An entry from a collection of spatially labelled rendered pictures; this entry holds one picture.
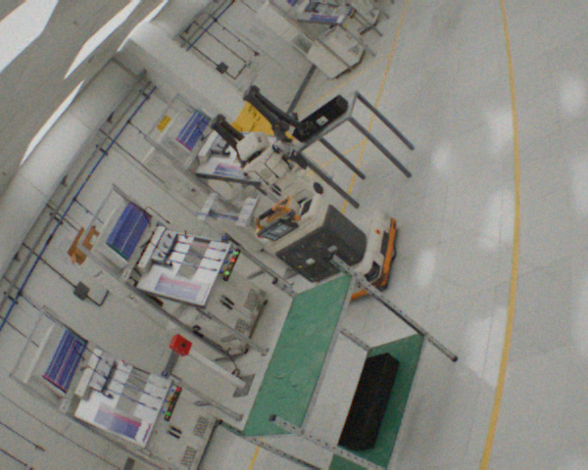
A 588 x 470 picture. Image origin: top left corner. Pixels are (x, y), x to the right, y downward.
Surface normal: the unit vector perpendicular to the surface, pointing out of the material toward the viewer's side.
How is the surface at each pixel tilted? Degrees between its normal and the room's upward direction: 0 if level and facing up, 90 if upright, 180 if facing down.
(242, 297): 90
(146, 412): 47
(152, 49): 90
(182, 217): 89
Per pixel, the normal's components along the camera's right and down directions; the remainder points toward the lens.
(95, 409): -0.04, -0.64
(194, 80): 0.62, -0.33
